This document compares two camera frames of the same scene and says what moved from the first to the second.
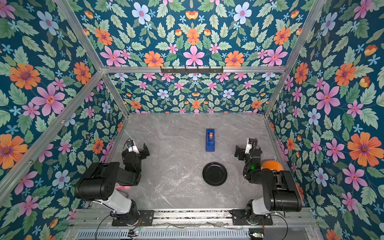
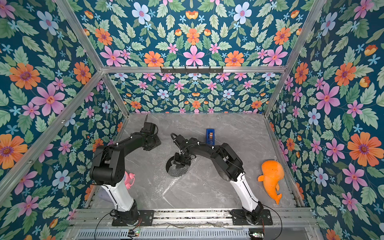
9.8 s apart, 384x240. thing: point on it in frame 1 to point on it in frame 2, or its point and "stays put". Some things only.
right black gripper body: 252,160 to 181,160
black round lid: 214,173 to 174,172
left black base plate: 141,218 stays put
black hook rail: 191,70 stays put
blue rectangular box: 210,140 stays put
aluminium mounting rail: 193,218 stays put
